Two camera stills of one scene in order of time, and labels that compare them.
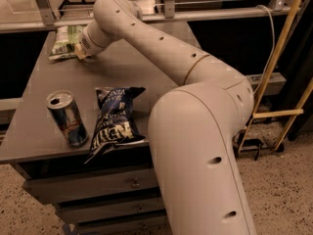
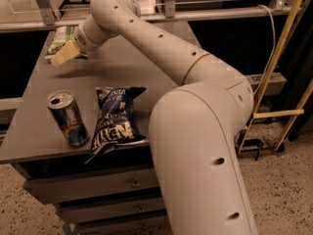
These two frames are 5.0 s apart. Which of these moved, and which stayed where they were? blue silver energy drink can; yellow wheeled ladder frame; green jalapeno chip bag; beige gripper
Moved: beige gripper
Stayed: blue silver energy drink can; yellow wheeled ladder frame; green jalapeno chip bag
